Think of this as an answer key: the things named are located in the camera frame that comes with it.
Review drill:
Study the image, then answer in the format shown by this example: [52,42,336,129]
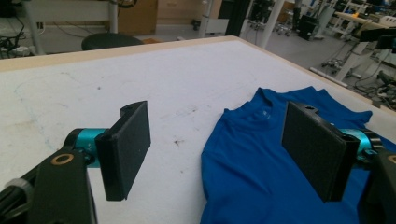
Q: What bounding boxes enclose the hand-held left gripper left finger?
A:
[94,100,152,202]

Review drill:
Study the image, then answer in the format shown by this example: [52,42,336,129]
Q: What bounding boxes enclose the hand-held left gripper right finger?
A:
[281,101,361,203]

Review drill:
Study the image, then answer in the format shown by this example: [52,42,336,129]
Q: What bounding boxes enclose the blue t-shirt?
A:
[200,86,396,224]

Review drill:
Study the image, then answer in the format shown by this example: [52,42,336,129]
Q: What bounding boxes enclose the white felt mat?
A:
[0,39,396,224]

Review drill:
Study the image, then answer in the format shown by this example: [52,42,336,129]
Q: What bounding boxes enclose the black round stool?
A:
[81,32,145,51]

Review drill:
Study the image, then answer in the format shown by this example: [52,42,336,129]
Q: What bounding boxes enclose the white metal stand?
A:
[261,0,286,49]

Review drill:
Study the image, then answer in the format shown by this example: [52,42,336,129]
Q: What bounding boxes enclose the desk with equipment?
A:
[330,10,396,82]

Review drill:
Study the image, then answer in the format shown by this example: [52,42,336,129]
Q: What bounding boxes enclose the brown cardboard box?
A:
[118,0,159,36]

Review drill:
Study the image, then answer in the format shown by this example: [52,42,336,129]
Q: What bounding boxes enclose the white-legged table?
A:
[21,0,120,56]

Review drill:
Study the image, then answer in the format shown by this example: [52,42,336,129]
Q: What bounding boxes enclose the black metal frame post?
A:
[224,0,252,37]

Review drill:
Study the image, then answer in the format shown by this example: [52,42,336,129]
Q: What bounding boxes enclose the tangle of black cables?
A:
[0,17,31,60]

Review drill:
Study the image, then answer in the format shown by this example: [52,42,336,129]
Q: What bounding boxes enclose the white post with base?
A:
[197,0,230,39]

